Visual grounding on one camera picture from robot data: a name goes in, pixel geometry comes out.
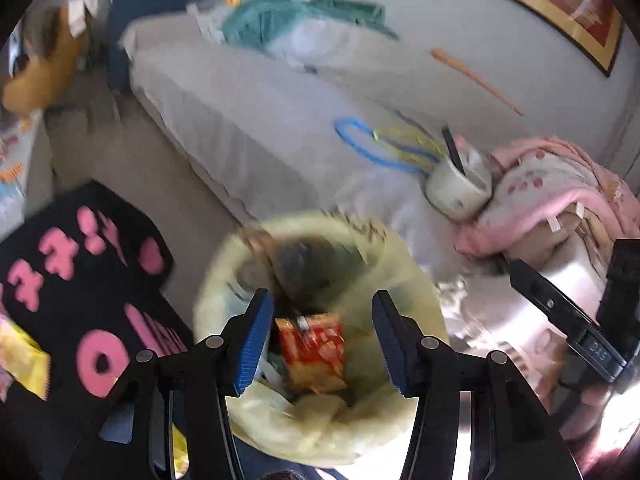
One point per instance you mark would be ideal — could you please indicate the framed wall picture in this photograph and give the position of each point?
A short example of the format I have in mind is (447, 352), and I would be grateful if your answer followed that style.
(565, 5)

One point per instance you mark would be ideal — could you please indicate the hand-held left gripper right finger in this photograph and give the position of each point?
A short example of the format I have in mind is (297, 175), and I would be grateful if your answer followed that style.
(392, 345)

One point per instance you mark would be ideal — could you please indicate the black stick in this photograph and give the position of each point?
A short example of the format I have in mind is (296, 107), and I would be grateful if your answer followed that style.
(452, 152)

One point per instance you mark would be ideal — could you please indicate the white tape roll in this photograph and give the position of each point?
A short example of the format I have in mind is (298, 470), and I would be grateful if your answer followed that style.
(452, 190)

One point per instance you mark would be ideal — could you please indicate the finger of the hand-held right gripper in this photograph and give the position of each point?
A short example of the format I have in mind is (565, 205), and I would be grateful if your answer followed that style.
(545, 302)

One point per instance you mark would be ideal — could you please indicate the red snack packet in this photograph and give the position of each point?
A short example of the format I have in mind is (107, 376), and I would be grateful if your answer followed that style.
(312, 355)

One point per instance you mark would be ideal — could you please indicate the teal blanket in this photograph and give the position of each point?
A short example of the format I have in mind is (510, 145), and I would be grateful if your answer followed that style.
(280, 17)

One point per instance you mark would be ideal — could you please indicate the pink floral blanket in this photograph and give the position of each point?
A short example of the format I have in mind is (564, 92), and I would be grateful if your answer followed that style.
(540, 180)

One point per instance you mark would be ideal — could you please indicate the white side table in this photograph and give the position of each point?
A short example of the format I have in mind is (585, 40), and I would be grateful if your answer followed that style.
(20, 170)

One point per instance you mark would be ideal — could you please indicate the black mat with pink print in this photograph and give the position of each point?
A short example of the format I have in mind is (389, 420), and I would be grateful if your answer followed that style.
(100, 195)

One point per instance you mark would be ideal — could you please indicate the bin with yellow bag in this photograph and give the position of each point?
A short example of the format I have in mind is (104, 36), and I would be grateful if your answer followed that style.
(350, 425)

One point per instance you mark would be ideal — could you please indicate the orange stick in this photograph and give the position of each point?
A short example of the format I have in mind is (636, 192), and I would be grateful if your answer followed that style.
(470, 75)

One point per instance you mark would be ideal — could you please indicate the person's right hand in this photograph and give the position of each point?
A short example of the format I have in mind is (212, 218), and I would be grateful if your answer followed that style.
(597, 397)

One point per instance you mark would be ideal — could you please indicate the white pillow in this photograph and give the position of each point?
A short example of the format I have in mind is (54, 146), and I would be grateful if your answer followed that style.
(325, 45)

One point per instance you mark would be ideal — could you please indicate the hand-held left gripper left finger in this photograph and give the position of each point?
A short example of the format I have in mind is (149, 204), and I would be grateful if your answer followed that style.
(252, 340)

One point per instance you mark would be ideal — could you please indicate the pink yellow snack packet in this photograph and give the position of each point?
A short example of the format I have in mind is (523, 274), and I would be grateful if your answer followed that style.
(25, 360)

